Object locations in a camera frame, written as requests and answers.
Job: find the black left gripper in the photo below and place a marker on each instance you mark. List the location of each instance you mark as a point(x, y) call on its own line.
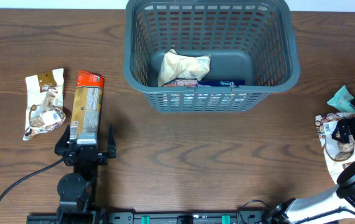
point(62, 147)

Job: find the white cookie snack pouch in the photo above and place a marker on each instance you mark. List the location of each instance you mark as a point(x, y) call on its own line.
point(338, 156)

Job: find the long orange biscuit pack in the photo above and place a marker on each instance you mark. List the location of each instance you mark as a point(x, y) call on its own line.
point(86, 108)

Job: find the Kleenex tissue multipack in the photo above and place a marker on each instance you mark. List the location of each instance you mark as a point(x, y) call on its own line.
point(204, 83)

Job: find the beige paper bag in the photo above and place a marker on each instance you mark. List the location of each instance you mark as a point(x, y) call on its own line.
point(175, 66)

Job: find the mint green wipes packet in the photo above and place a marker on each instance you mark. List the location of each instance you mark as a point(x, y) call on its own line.
point(342, 101)

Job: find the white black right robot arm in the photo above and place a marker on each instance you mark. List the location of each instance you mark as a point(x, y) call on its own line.
point(332, 205)

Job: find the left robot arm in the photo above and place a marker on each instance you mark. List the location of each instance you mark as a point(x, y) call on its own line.
point(77, 190)

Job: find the white brown snack pouch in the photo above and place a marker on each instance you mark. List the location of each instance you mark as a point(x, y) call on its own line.
point(45, 103)

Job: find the grey plastic lattice basket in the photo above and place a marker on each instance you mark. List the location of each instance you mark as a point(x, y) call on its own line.
point(249, 40)

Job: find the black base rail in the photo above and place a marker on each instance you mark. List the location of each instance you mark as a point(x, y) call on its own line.
point(240, 217)

